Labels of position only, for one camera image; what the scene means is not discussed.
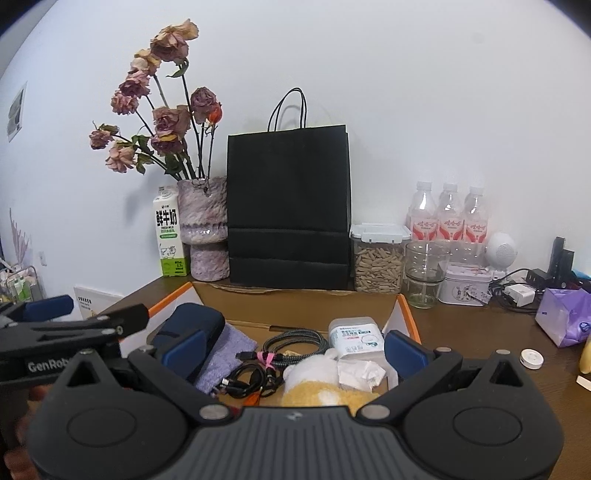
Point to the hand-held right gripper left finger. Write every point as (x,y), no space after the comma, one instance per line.
(184,354)

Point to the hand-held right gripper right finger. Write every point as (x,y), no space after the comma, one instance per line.
(406,354)

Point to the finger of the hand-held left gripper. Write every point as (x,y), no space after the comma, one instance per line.
(48,308)
(92,325)

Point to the navy zip pouch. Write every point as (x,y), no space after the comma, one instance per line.
(184,323)

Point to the white tissue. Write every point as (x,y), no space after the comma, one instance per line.
(362,374)

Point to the white wet wipes canister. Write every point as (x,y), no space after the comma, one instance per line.
(358,339)

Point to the white yellow plush toy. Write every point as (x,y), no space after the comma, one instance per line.
(314,392)

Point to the red orange cardboard box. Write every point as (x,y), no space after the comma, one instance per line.
(304,304)

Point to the wooden desktop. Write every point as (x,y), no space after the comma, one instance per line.
(485,332)

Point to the person's left hand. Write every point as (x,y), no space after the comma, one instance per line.
(21,424)

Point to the white flat board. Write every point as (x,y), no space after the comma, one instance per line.
(94,300)

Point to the empty glass jar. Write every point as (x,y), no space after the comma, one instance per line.
(425,277)

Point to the white floral tin box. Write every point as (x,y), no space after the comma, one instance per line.
(464,286)

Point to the clear seed container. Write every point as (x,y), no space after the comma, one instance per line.
(378,263)

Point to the white green milk carton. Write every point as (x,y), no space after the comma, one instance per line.
(170,235)

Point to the small round white cap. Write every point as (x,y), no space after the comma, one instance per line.
(531,359)

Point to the pink marbled vase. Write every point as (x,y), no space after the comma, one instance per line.
(205,230)

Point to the clear water bottle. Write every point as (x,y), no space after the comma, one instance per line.
(422,217)
(449,219)
(475,221)

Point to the white round speaker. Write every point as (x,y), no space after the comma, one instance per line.
(502,251)

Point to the purple tissue pack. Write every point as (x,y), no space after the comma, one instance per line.
(565,318)

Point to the black paper bag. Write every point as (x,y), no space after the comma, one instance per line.
(288,207)

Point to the white paper strip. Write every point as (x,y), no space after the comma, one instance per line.
(584,383)

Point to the yellow object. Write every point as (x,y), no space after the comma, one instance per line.
(586,355)

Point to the black upright device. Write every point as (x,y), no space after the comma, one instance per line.
(561,261)

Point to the dried pink rose bouquet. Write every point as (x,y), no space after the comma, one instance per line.
(166,120)

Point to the white wall socket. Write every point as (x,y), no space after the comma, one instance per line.
(43,258)

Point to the wall picture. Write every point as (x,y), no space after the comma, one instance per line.
(16,113)

